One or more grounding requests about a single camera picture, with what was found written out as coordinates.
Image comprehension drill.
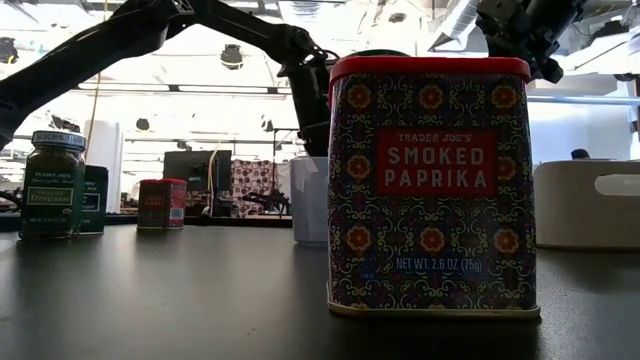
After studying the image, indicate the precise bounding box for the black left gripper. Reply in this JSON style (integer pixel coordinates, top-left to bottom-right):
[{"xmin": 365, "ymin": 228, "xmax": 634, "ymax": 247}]
[{"xmin": 286, "ymin": 56, "xmax": 331, "ymax": 158}]

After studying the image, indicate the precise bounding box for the red block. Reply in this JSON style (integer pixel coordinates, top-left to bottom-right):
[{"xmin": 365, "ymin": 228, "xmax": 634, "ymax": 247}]
[{"xmin": 325, "ymin": 55, "xmax": 542, "ymax": 321}]

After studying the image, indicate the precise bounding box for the smoked paprika tin red lid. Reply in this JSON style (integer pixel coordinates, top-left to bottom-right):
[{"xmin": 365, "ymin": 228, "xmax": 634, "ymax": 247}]
[{"xmin": 136, "ymin": 178, "xmax": 188, "ymax": 231}]

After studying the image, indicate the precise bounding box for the dark green pepper tin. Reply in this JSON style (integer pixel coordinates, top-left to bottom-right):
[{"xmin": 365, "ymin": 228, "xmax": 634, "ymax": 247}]
[{"xmin": 79, "ymin": 165, "xmax": 110, "ymax": 236}]

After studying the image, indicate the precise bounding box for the grey translucent plastic bin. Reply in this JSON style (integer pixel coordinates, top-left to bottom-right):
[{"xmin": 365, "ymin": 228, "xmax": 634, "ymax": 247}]
[{"xmin": 288, "ymin": 155, "xmax": 330, "ymax": 247}]

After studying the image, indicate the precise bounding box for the red patterned fabric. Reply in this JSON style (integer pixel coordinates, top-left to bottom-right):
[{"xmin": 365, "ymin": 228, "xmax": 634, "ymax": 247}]
[{"xmin": 230, "ymin": 159, "xmax": 276, "ymax": 219}]

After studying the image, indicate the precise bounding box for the long ceiling light strip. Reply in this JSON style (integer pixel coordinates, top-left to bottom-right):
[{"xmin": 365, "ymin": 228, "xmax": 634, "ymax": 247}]
[{"xmin": 74, "ymin": 83, "xmax": 292, "ymax": 97}]

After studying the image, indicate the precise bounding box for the black hanging ceiling fixture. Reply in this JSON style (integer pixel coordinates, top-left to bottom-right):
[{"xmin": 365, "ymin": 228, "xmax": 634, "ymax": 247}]
[{"xmin": 219, "ymin": 43, "xmax": 245, "ymax": 71}]

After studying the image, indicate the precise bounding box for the black monitor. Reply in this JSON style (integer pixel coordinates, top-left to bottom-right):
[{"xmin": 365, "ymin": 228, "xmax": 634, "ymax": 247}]
[{"xmin": 162, "ymin": 149, "xmax": 234, "ymax": 217}]

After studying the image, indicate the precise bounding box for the white plastic bin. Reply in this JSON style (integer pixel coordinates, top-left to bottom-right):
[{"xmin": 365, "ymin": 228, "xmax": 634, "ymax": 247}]
[{"xmin": 532, "ymin": 159, "xmax": 640, "ymax": 251}]

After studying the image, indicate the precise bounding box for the white room pillar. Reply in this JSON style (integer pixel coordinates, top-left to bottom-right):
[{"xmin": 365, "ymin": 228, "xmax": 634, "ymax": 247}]
[{"xmin": 82, "ymin": 118, "xmax": 125, "ymax": 216}]

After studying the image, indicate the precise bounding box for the yellow hanging cable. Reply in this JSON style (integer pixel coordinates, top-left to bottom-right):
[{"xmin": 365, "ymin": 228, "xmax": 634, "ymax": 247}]
[{"xmin": 207, "ymin": 142, "xmax": 222, "ymax": 214}]

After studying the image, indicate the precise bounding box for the black metal table frame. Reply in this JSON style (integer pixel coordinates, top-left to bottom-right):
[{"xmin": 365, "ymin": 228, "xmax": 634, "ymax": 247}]
[{"xmin": 0, "ymin": 213, "xmax": 294, "ymax": 234}]

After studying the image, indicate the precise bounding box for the tan hanging cord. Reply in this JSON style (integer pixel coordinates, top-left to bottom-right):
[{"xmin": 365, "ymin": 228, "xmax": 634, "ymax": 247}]
[{"xmin": 83, "ymin": 69, "xmax": 104, "ymax": 164}]

